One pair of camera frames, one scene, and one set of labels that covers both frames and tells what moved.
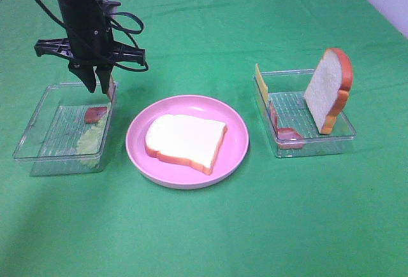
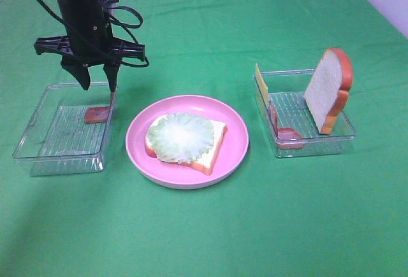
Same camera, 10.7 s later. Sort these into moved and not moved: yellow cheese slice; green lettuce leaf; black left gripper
Moved: green lettuce leaf
Not moved: yellow cheese slice; black left gripper
